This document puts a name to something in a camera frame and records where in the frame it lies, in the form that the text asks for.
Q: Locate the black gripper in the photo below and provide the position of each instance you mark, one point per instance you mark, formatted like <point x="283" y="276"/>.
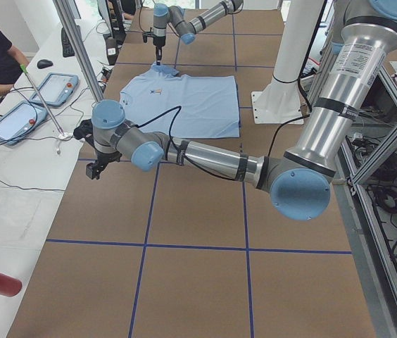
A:
<point x="158" y="41"/>
<point x="103" y="156"/>

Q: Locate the light blue t-shirt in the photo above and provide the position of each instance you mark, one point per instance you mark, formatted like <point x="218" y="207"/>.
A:
<point x="160" y="100"/>

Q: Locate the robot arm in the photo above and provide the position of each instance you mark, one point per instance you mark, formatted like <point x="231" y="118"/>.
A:
<point x="298" y="183"/>
<point x="164" y="15"/>

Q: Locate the white side table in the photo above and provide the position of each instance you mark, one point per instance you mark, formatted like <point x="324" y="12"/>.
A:
<point x="35" y="172"/>

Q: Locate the near teach pendant tablet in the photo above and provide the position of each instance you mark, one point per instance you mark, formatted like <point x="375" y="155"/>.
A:
<point x="21" y="120"/>

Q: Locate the teach pendant tablet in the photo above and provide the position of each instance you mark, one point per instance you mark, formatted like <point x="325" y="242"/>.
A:
<point x="21" y="120"/>
<point x="57" y="87"/>

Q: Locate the far teach pendant tablet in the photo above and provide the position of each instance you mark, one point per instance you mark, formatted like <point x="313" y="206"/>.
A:
<point x="57" y="87"/>

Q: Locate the black keyboard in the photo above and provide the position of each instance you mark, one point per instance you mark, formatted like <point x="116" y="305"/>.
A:
<point x="67" y="48"/>

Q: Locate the black computer mouse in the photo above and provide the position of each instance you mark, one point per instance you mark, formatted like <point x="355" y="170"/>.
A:
<point x="44" y="63"/>

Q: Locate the metal rod green tip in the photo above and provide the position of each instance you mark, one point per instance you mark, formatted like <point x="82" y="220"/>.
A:
<point x="62" y="134"/>

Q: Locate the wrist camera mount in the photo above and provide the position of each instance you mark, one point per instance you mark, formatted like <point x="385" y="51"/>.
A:
<point x="84" y="130"/>
<point x="146" y="35"/>

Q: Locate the aluminium frame post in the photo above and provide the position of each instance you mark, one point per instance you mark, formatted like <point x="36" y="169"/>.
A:
<point x="67" y="19"/>

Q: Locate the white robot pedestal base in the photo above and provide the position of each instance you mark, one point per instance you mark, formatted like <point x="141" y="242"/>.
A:
<point x="280" y="100"/>

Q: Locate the aluminium frame rack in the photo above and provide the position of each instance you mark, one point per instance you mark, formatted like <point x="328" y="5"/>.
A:
<point x="367" y="164"/>

